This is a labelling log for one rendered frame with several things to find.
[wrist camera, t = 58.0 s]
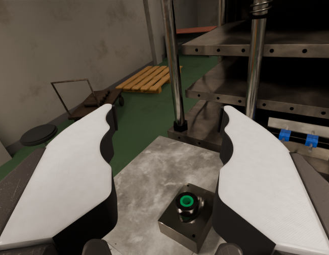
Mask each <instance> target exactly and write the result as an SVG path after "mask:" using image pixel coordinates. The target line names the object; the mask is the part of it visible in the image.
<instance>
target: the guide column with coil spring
mask: <svg viewBox="0 0 329 255"><path fill-rule="evenodd" d="M265 1H268V0H254V4H256V3H261V2H265ZM267 7H269V3H268V4H264V5H260V6H255V7H253V11H254V10H259V9H263V8H267ZM263 14H268V10H266V11H262V12H257V13H253V15H263ZM266 27H267V18H264V19H252V28H251V40H250V52H249V64H248V76H247V83H246V96H245V108H244V115H246V116H247V117H249V118H250V119H252V120H253V121H255V120H256V112H257V103H258V94H259V86H260V78H261V69H262V61H263V52H264V44H265V35H266Z"/></svg>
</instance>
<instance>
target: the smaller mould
mask: <svg viewBox="0 0 329 255"><path fill-rule="evenodd" d="M183 192H191V193H193V194H195V195H196V196H197V198H198V206H199V209H198V212H197V213H196V214H195V215H194V216H191V217H183V216H181V215H180V214H179V213H178V212H177V209H176V203H175V201H176V198H177V196H178V195H179V194H181V193H183ZM214 197H215V193H213V192H211V191H208V190H206V189H203V188H201V187H199V186H196V185H194V184H191V183H188V182H185V184H184V185H183V187H182V188H181V189H180V191H179V192H178V193H177V195H176V196H175V198H174V199H173V200H172V202H171V203H170V204H169V206H168V207H167V209H166V210H165V211H164V213H163V214H162V215H161V217H160V218H159V219H158V225H159V229H160V232H161V233H163V234H164V235H166V236H167V237H169V238H171V239H173V240H174V241H176V242H178V243H179V244H181V245H183V246H184V247H186V248H187V249H189V250H191V251H192V252H194V253H196V254H198V253H199V251H200V249H201V247H202V245H203V243H204V241H205V239H206V237H207V235H208V233H209V231H210V229H211V227H212V213H213V204H214Z"/></svg>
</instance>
